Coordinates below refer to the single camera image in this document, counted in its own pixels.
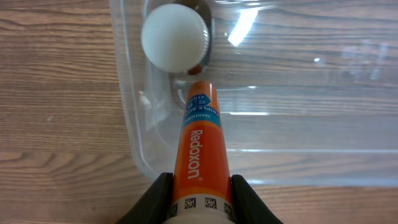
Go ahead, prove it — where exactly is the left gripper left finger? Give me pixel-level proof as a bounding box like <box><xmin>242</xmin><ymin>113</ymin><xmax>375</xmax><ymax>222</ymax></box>
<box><xmin>116</xmin><ymin>172</ymin><xmax>173</xmax><ymax>224</ymax></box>

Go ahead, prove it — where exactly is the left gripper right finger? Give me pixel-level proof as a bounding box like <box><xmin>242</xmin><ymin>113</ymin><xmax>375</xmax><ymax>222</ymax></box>
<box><xmin>231</xmin><ymin>175</ymin><xmax>283</xmax><ymax>224</ymax></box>

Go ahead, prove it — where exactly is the orange Redoxon tube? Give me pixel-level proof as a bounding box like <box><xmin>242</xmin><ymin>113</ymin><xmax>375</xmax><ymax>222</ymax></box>
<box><xmin>166</xmin><ymin>82</ymin><xmax>235</xmax><ymax>224</ymax></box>

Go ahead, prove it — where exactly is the dark bottle white cap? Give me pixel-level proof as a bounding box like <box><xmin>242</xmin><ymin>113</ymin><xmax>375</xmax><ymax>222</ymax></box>
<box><xmin>141</xmin><ymin>1</ymin><xmax>213</xmax><ymax>75</ymax></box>

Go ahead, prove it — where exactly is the clear plastic container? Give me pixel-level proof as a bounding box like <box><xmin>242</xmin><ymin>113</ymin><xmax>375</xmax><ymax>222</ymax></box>
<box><xmin>109</xmin><ymin>1</ymin><xmax>397</xmax><ymax>187</ymax></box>

